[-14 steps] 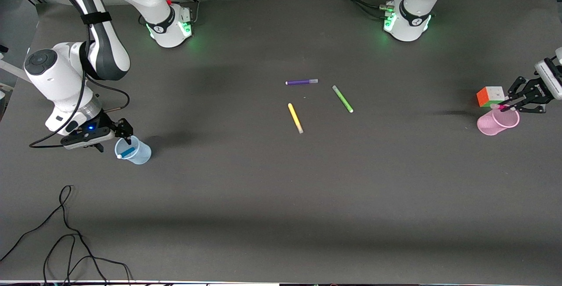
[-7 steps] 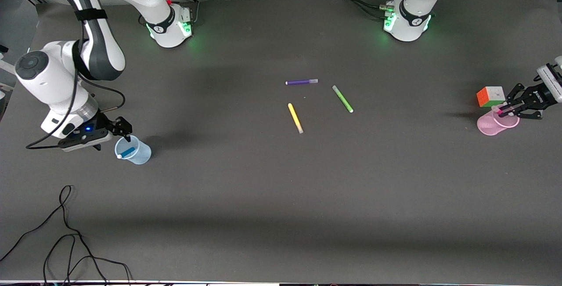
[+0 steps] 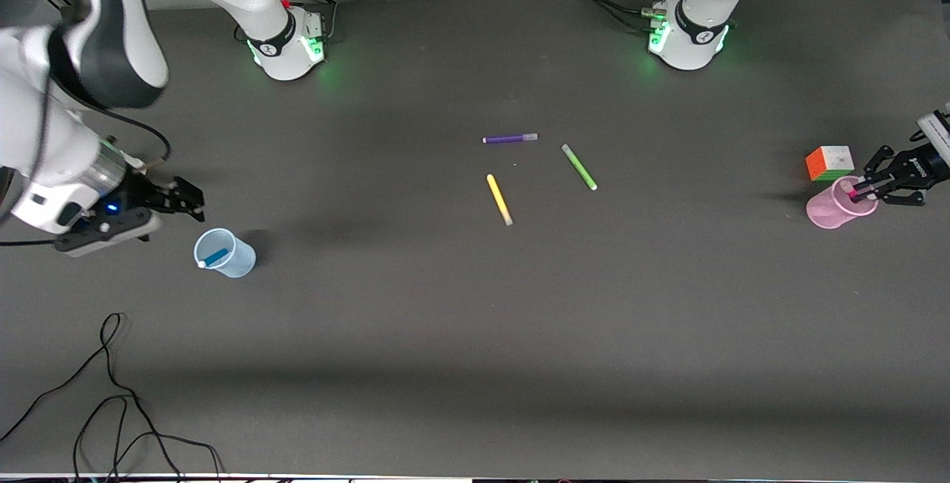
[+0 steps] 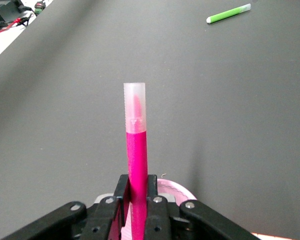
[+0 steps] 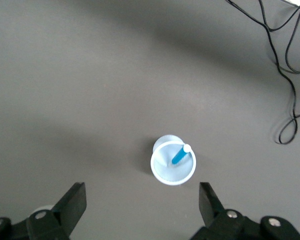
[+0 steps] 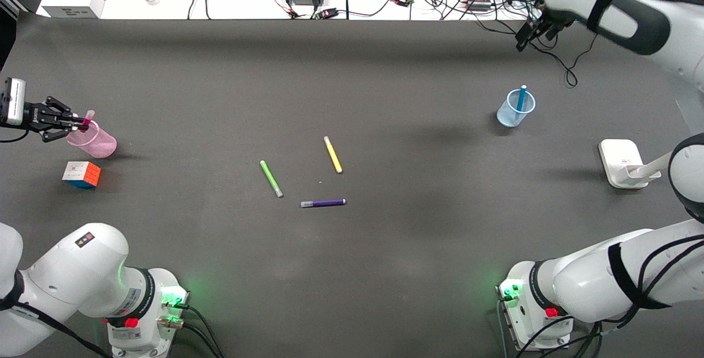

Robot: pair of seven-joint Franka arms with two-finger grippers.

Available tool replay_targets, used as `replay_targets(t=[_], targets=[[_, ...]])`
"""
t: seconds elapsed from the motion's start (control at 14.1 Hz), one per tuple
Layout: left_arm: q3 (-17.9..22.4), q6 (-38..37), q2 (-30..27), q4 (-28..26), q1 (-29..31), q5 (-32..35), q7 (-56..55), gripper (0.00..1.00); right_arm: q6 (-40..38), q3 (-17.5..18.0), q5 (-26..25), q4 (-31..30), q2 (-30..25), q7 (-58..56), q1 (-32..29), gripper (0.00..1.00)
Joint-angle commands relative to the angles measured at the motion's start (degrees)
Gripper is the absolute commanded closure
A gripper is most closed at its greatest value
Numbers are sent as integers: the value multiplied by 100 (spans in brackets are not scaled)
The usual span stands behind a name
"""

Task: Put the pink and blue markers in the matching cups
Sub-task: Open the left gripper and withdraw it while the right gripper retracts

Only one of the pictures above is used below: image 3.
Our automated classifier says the light blue plastic cup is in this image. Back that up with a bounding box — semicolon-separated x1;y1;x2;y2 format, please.
194;228;256;278

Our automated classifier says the green marker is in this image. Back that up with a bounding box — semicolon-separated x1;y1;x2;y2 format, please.
561;143;598;191

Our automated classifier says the pink plastic cup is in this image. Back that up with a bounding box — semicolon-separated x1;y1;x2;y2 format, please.
807;176;879;230

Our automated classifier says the loose black cable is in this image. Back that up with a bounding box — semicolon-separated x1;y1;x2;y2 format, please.
0;312;223;482

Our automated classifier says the yellow marker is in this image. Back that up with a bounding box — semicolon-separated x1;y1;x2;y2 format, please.
486;174;514;227

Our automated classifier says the colourful puzzle cube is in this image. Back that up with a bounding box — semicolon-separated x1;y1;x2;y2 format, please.
805;145;855;183

